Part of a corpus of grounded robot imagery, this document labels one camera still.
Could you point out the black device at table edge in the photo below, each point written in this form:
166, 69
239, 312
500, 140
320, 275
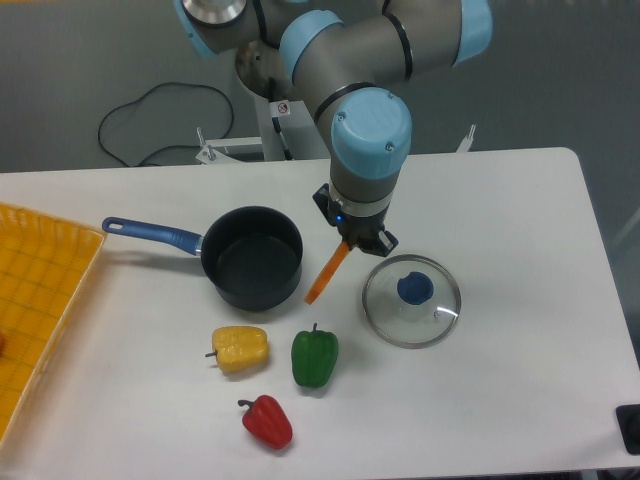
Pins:
628, 418

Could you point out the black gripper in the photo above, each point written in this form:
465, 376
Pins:
360, 225

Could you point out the red bell pepper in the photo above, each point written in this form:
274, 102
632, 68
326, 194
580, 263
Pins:
266, 421

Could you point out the green bell pepper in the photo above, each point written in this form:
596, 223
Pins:
314, 355

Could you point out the glass lid with blue knob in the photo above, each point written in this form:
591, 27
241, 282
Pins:
411, 301

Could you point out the dark pot with blue handle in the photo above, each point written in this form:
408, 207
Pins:
252, 254

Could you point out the yellow bell pepper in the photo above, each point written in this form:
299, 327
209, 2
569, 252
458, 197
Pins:
237, 348

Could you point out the yellow plastic basket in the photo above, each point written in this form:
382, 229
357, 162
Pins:
45, 260

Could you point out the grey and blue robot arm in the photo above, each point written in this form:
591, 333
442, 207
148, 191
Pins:
368, 131

